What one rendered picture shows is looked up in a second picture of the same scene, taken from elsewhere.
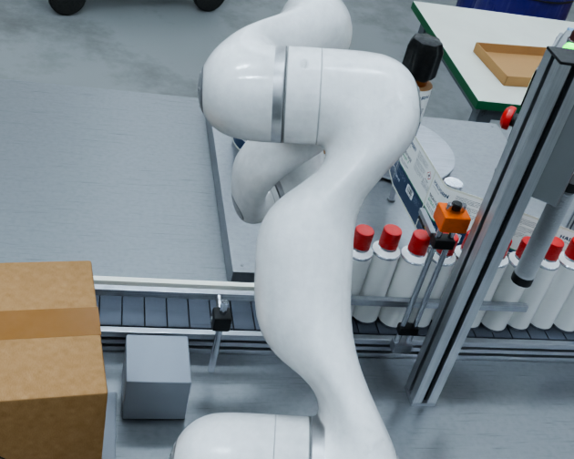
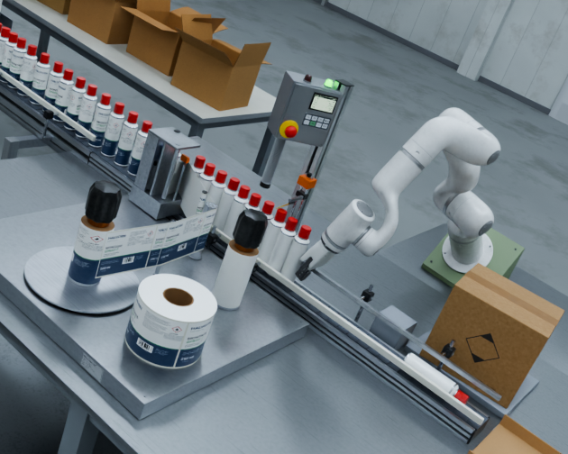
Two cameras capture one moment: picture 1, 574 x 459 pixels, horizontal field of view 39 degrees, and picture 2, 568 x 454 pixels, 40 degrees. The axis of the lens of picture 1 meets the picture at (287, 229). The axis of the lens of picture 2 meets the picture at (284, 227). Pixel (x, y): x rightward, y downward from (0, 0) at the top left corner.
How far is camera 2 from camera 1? 3.01 m
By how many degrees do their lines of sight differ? 104
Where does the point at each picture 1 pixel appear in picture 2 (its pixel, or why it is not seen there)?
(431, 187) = (204, 222)
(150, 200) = (286, 397)
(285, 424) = (469, 195)
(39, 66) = not seen: outside the picture
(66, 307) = (475, 281)
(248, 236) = (277, 325)
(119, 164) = (275, 432)
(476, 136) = not seen: outside the picture
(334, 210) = not seen: hidden behind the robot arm
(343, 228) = not seen: hidden behind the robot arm
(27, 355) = (497, 282)
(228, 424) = (481, 205)
